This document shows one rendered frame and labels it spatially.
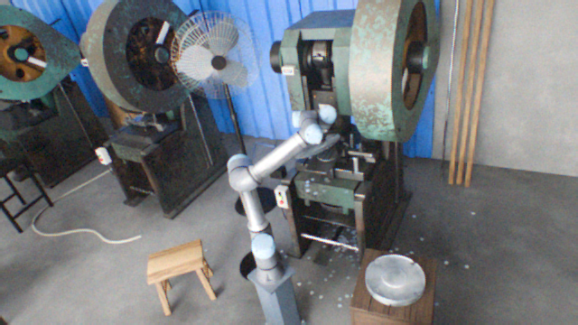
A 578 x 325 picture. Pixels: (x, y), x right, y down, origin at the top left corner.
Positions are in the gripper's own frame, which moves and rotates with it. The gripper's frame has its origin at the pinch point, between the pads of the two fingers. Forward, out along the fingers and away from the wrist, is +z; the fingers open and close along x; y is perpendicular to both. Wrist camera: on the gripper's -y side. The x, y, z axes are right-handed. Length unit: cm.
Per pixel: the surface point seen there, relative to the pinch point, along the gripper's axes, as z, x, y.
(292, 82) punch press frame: -2.3, -35.4, -0.8
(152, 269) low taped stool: 68, 21, 108
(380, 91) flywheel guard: -52, 5, -15
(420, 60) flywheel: -43, -6, -46
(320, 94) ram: -1.6, -23.8, -12.9
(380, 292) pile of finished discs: 6, 83, 2
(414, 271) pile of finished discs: 7, 81, -19
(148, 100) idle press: 68, -90, 75
